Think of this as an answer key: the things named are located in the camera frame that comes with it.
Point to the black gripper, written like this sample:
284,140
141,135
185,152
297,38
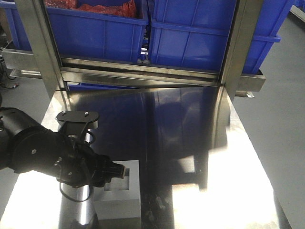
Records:
78,165

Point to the gray hollow square base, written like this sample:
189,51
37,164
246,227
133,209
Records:
120,199

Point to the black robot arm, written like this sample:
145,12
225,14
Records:
26,145

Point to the blue bin with red contents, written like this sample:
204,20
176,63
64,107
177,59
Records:
95,35

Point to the blue plastic bin right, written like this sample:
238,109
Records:
194,33

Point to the blue bin far left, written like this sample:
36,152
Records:
17,31

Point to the red mesh bag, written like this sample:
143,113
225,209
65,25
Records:
124,8

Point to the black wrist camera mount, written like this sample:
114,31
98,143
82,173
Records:
78,125

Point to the stainless steel rack frame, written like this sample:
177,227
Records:
44,61

